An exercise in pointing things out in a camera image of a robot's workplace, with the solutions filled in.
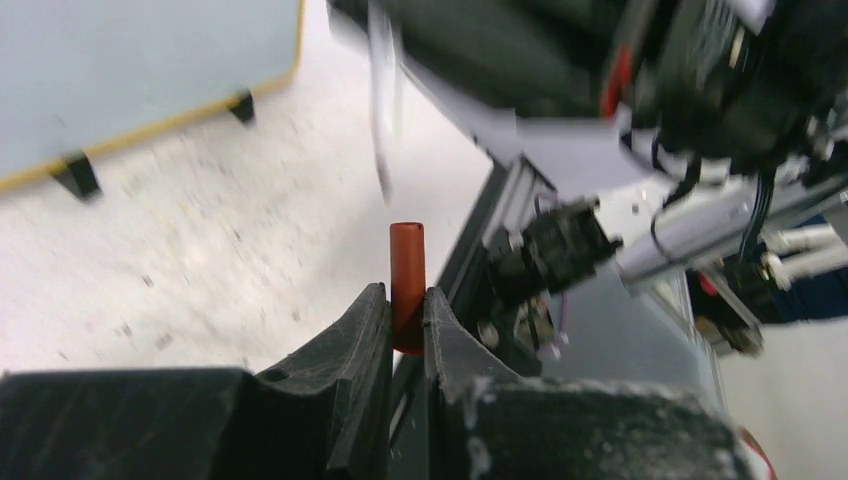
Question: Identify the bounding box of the brown marker cap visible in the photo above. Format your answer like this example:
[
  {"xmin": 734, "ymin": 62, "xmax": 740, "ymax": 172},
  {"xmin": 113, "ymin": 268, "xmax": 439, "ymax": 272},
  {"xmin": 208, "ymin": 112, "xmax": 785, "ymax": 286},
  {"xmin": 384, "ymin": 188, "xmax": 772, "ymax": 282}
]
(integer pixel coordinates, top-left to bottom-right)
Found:
[{"xmin": 389, "ymin": 222, "xmax": 427, "ymax": 356}]

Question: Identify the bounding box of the white whiteboard marker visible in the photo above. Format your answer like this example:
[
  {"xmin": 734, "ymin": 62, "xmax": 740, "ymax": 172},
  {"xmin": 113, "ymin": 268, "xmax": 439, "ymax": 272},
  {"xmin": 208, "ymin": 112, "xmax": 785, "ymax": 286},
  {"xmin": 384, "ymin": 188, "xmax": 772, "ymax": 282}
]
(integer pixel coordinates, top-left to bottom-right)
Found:
[{"xmin": 367, "ymin": 1, "xmax": 403, "ymax": 204}]

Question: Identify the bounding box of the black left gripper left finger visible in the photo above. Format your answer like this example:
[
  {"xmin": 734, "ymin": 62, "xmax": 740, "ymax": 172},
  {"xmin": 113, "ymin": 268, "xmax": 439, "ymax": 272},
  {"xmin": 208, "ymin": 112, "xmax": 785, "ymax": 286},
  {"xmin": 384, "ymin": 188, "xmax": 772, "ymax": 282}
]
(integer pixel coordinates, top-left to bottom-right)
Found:
[{"xmin": 1, "ymin": 283, "xmax": 392, "ymax": 479}]

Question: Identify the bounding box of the black whiteboard foot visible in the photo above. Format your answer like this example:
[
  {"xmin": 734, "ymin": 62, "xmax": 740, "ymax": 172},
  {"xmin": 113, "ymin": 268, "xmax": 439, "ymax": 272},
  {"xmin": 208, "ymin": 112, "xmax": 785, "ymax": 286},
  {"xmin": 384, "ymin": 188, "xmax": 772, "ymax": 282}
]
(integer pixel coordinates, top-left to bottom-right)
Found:
[
  {"xmin": 228, "ymin": 90, "xmax": 256, "ymax": 125},
  {"xmin": 51, "ymin": 152, "xmax": 102, "ymax": 202}
]

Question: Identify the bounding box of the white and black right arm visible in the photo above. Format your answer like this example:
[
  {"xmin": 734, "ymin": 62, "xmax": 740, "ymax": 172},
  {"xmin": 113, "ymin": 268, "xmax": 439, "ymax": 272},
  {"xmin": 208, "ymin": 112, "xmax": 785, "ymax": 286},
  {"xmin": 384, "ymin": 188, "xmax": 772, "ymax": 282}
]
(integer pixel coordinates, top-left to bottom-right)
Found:
[{"xmin": 328, "ymin": 1, "xmax": 847, "ymax": 185}]

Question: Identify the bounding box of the yellow framed whiteboard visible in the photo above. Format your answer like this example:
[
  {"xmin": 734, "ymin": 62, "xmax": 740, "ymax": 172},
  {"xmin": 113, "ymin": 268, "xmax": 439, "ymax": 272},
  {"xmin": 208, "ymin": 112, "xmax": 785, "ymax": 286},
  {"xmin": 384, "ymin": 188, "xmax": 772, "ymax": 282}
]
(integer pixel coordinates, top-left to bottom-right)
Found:
[{"xmin": 1, "ymin": 0, "xmax": 305, "ymax": 189}]

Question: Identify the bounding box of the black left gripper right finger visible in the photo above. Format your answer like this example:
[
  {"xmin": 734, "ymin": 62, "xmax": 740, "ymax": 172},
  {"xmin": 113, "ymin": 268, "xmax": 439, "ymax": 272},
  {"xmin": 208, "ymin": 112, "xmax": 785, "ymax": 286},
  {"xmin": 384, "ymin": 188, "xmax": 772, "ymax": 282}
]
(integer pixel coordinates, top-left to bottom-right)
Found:
[{"xmin": 423, "ymin": 287, "xmax": 755, "ymax": 479}]

